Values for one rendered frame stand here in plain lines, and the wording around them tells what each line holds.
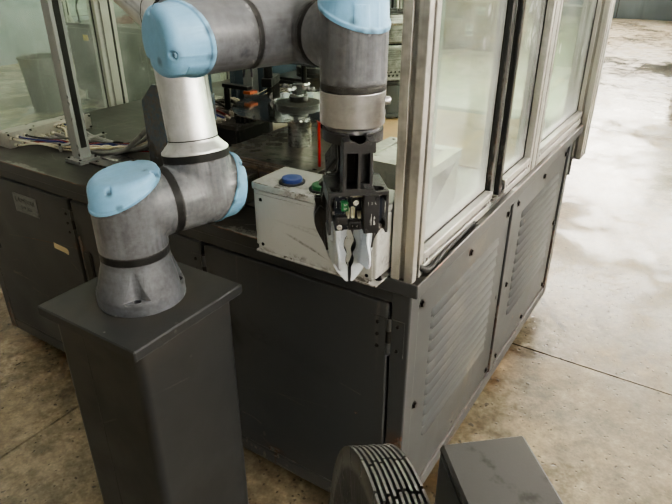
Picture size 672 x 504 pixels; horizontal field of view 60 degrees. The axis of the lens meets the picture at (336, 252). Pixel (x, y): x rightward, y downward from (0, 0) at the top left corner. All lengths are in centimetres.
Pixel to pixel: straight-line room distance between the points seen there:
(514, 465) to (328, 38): 45
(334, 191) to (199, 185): 38
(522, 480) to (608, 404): 173
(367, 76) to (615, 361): 184
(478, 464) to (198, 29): 48
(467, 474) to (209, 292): 75
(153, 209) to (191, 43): 41
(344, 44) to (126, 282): 57
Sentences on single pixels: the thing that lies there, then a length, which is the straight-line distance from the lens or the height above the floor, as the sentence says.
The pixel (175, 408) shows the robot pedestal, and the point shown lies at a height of 58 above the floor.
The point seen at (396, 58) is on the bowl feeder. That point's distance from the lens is 211.
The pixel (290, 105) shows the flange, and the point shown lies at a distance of 147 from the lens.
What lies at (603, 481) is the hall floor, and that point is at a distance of 187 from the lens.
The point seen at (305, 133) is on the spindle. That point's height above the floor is 89.
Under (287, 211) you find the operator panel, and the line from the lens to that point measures 112.
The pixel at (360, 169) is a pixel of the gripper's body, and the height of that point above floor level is 108.
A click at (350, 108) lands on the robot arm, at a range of 65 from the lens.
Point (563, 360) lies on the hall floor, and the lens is 227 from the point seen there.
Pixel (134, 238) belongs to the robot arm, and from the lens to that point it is 99.
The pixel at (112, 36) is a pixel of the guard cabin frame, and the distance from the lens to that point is 259.
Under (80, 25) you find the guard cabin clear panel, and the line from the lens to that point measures 253.
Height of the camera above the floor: 129
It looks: 27 degrees down
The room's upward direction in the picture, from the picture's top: straight up
